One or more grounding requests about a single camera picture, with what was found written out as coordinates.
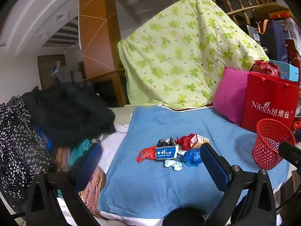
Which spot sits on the red paper bag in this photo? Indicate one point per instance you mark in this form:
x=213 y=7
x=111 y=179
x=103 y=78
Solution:
x=265 y=94

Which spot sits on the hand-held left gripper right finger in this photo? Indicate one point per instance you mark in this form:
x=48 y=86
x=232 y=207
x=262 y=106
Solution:
x=214 y=166

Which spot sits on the teal cardboard box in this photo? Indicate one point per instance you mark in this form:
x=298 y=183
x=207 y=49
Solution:
x=287 y=70

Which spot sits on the shiny red plastic bag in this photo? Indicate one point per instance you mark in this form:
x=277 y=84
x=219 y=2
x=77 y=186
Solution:
x=265 y=68

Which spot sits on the wooden door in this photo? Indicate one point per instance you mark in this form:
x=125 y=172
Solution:
x=47 y=73

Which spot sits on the teal cloth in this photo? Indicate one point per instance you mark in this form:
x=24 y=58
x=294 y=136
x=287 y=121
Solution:
x=80 y=150

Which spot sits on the black wrapper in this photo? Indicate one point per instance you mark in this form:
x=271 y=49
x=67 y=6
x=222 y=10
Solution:
x=162 y=143

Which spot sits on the blue plastic bag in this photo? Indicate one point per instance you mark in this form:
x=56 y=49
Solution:
x=191 y=157

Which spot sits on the green floral quilt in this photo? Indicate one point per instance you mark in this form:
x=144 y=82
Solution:
x=178 y=51

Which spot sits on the small red plastic bag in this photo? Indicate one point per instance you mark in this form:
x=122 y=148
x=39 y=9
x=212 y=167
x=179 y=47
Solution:
x=144 y=154

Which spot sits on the pale tissue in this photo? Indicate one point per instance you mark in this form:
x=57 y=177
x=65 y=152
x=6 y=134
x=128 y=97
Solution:
x=172 y=164

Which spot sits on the blue white toothpaste box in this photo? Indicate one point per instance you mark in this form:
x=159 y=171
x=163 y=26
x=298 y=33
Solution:
x=167 y=153

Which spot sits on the black cloth pile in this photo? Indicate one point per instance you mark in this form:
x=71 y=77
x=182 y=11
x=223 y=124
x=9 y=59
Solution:
x=70 y=113

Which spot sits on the blue towel blanket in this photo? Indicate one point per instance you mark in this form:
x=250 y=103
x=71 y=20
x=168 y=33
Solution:
x=152 y=181

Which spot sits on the clear plastic storage box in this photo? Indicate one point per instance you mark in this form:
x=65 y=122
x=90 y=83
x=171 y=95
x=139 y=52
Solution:
x=289 y=26

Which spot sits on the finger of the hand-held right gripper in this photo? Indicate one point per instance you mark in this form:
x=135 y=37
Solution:
x=290 y=153
x=298 y=135

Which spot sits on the orange patterned cloth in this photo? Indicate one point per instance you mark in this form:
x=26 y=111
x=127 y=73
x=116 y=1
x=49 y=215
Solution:
x=94 y=186

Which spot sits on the pink pillow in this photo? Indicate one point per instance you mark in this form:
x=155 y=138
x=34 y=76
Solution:
x=230 y=98

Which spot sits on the red mesh basket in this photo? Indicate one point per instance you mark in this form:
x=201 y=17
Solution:
x=265 y=150

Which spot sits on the orange wooden column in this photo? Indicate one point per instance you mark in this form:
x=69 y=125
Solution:
x=96 y=40

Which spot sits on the small orange white box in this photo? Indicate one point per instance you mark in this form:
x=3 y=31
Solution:
x=199 y=140

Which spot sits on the black white floral cloth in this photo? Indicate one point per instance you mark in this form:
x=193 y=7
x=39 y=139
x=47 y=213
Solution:
x=16 y=146

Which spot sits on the red gift box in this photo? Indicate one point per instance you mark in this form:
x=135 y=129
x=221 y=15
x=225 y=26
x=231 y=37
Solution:
x=294 y=54

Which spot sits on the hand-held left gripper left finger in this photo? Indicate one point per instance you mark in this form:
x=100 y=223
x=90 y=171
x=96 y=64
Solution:
x=91 y=161

